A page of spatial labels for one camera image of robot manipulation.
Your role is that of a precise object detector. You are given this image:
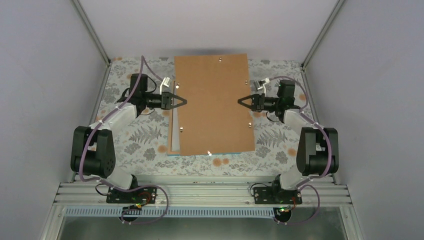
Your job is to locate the aluminium rail base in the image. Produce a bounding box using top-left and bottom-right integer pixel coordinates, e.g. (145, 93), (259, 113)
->
(41, 175), (363, 240)

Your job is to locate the slotted grey cable duct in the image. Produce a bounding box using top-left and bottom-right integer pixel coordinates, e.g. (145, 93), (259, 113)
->
(63, 206), (275, 219)

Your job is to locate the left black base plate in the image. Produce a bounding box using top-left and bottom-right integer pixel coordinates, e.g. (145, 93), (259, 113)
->
(106, 186), (158, 205)

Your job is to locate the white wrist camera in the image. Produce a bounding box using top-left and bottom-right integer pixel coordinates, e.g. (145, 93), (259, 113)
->
(159, 77), (171, 95)
(253, 78), (270, 95)

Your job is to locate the floral patterned table mat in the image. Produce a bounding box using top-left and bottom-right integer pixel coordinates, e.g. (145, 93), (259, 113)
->
(96, 57), (299, 177)

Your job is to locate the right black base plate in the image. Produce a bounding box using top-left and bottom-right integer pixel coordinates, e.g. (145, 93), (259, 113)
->
(253, 186), (303, 205)

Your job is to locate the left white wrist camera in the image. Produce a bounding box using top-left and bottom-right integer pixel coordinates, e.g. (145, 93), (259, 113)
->
(159, 77), (171, 95)

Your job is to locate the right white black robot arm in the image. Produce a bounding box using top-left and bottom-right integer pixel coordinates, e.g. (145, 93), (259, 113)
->
(237, 76), (340, 204)

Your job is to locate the sunflower photo print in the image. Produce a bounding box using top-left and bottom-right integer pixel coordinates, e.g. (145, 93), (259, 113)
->
(170, 108), (180, 154)

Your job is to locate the aluminium corner post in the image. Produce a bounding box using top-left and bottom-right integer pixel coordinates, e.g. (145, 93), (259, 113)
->
(301, 0), (346, 71)
(71, 0), (111, 66)

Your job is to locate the brown backing board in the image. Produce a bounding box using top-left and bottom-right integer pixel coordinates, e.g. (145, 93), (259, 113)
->
(174, 53), (255, 156)

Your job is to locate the right aluminium corner post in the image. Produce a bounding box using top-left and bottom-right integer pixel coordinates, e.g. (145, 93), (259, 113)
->
(301, 0), (346, 71)

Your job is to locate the teal wooden picture frame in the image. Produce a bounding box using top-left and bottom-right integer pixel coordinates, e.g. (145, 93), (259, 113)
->
(167, 80), (242, 157)

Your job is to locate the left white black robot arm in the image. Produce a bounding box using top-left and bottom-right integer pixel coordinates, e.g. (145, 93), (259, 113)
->
(70, 73), (188, 203)

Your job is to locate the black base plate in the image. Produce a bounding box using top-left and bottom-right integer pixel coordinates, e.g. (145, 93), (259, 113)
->
(106, 186), (158, 205)
(253, 186), (303, 205)

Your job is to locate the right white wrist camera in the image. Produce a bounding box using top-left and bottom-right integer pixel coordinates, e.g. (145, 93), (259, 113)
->
(253, 78), (270, 95)

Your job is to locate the left aluminium corner post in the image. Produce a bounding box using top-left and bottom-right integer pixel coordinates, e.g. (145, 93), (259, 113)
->
(71, 0), (111, 66)

